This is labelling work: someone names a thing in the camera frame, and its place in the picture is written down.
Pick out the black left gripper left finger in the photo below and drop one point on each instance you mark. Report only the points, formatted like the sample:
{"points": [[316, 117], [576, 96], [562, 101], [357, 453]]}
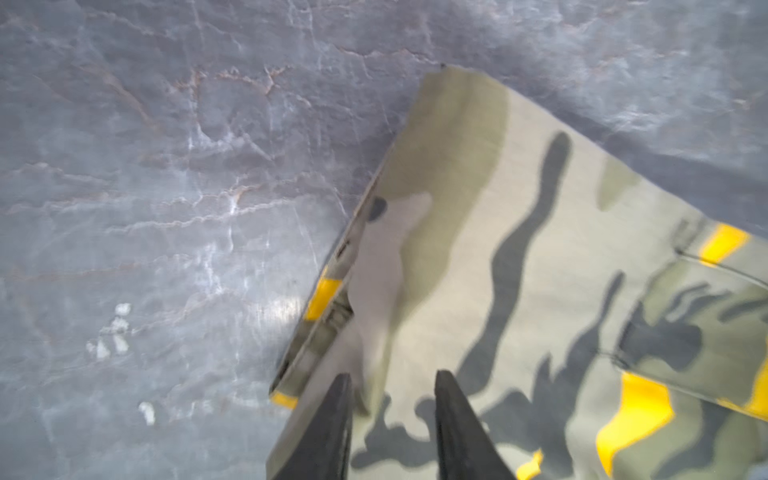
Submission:
{"points": [[323, 451]]}

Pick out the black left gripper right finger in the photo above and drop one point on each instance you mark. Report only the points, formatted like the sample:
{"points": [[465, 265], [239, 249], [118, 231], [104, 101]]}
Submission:
{"points": [[465, 451]]}

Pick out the camouflage yellow green trousers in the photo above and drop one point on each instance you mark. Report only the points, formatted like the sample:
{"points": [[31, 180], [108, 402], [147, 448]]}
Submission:
{"points": [[600, 326]]}

